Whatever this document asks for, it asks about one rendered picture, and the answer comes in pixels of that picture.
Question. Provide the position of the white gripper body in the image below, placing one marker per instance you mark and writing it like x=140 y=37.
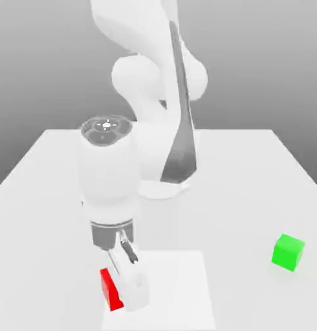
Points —
x=134 y=284

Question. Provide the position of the small red cube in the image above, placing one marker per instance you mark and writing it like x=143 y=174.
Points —
x=110 y=292

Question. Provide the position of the small green cube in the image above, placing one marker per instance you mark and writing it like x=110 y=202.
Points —
x=288 y=252

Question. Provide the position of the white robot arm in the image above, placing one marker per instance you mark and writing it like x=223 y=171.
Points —
x=109 y=175

